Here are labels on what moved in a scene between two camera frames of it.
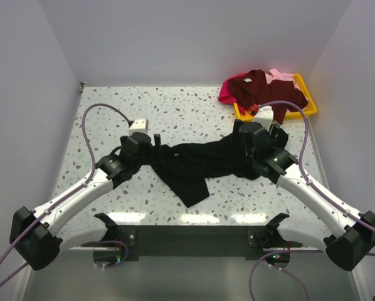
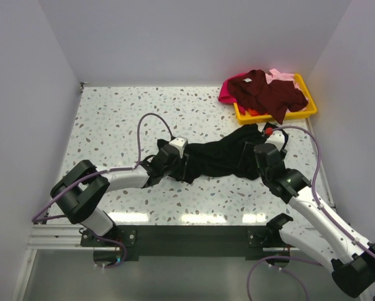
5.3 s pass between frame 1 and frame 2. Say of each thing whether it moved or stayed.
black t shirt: moved
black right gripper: moved
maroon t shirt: stayed
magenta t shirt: stayed
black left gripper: moved
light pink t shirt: stayed
